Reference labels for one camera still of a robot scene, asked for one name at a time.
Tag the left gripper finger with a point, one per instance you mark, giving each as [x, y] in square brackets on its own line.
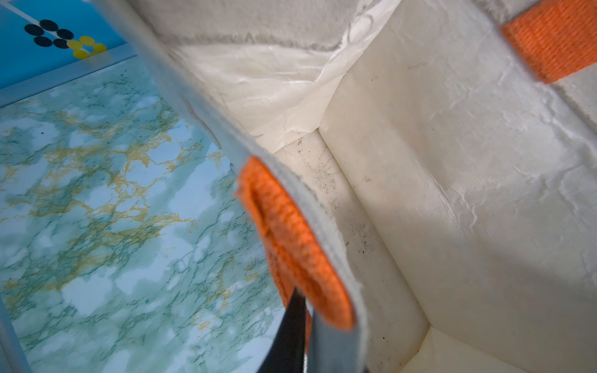
[287, 352]

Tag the beige canvas bag orange handles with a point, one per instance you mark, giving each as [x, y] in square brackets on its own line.
[421, 173]

